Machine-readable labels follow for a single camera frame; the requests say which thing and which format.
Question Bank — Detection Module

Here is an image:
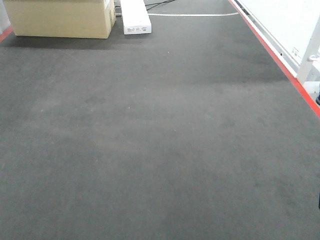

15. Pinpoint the long white box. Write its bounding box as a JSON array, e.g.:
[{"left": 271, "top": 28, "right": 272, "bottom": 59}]
[{"left": 120, "top": 0, "right": 152, "bottom": 35}]

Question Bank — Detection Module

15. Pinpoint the cardboard box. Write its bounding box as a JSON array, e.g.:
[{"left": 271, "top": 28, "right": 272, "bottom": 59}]
[{"left": 3, "top": 0, "right": 116, "bottom": 39}]

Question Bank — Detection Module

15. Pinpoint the black floor cable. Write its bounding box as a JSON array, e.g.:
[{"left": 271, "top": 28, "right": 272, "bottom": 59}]
[{"left": 144, "top": 0, "right": 176, "bottom": 11}]

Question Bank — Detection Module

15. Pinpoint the white conveyor side rail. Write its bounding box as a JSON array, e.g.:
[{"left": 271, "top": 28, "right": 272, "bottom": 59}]
[{"left": 230, "top": 0, "right": 320, "bottom": 116}]

